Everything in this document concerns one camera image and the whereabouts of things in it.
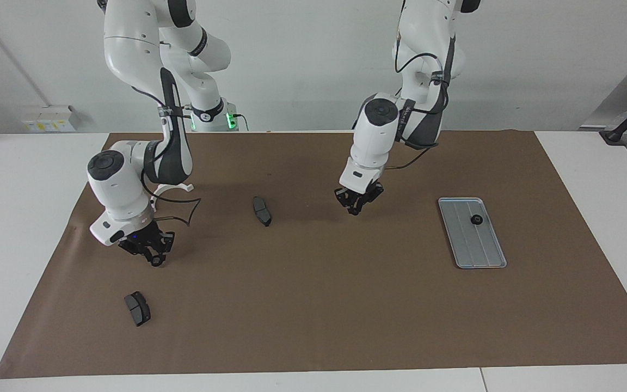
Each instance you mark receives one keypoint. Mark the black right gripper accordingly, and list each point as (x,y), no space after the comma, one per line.
(140,239)

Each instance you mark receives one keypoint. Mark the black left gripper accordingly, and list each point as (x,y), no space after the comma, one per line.
(360,193)

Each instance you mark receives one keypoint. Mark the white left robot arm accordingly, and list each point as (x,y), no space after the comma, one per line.
(379,130)

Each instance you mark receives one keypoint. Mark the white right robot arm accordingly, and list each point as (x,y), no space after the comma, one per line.
(123,190)

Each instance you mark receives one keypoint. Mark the silver metal tray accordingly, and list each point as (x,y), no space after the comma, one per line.
(482,256)

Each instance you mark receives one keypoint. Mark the dark grey brake pad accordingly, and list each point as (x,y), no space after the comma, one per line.
(138,309)
(262,211)

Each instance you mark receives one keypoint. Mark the brown table mat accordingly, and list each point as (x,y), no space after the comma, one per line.
(346,299)

